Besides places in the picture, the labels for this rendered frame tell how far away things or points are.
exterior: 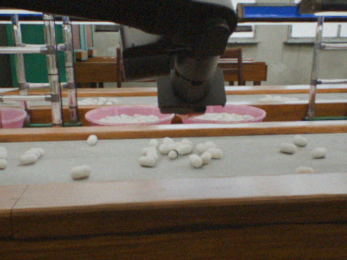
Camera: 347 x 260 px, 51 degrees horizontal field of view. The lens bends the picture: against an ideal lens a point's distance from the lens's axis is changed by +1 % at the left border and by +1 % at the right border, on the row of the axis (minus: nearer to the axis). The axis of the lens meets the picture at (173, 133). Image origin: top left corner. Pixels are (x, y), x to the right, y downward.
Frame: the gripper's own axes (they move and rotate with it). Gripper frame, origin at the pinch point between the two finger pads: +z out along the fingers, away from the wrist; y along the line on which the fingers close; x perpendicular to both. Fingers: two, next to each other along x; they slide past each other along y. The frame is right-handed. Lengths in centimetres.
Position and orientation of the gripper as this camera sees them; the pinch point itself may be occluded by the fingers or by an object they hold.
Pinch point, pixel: (185, 114)
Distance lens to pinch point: 62.0
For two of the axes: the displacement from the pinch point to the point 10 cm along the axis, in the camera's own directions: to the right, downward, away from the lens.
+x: 0.6, 9.1, -4.1
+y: -10.0, 0.3, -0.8
